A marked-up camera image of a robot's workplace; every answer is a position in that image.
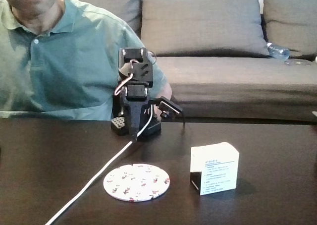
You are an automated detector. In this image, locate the grey sofa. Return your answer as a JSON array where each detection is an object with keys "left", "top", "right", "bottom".
[{"left": 56, "top": 0, "right": 317, "bottom": 123}]

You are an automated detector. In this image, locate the clear plastic water bottle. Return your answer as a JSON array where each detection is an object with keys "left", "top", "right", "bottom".
[{"left": 266, "top": 42, "right": 290, "bottom": 60}]

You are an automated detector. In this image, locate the clear glass dish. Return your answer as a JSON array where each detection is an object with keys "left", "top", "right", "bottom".
[{"left": 284, "top": 58, "right": 312, "bottom": 66}]

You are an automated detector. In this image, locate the white servo box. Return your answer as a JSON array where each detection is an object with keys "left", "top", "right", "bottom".
[{"left": 190, "top": 142, "right": 240, "bottom": 196}]

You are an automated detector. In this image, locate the white cable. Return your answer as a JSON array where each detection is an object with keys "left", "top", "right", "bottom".
[{"left": 44, "top": 105, "right": 156, "bottom": 225}]

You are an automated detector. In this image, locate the person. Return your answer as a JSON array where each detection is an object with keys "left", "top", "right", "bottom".
[{"left": 0, "top": 0, "right": 174, "bottom": 120}]

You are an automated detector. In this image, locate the wide grey sofa cushion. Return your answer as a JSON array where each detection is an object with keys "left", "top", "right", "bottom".
[{"left": 140, "top": 0, "right": 270, "bottom": 58}]

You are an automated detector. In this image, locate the black camera cable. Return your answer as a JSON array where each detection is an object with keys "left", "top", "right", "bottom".
[{"left": 180, "top": 110, "right": 187, "bottom": 135}]

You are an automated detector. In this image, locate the red and white servo wire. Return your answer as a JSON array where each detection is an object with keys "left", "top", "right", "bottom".
[{"left": 112, "top": 58, "right": 136, "bottom": 98}]

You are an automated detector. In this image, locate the round patterned white coaster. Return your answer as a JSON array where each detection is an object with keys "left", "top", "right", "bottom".
[{"left": 103, "top": 163, "right": 171, "bottom": 202}]

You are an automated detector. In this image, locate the black camera box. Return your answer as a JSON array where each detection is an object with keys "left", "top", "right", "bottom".
[{"left": 158, "top": 96, "right": 184, "bottom": 120}]

